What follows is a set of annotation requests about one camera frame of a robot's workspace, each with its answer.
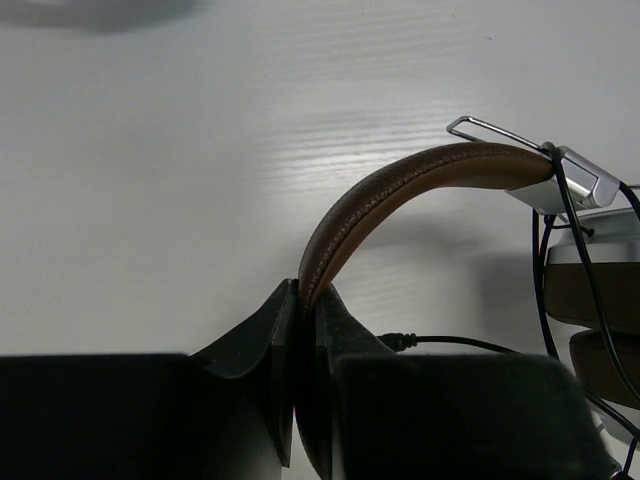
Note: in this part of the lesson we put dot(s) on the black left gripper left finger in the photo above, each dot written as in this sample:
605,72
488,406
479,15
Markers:
224,412

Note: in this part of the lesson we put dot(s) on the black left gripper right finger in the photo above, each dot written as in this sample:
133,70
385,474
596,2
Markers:
365,412

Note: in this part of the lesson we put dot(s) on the brown silver headphones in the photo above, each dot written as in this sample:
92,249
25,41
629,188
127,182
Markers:
452,262

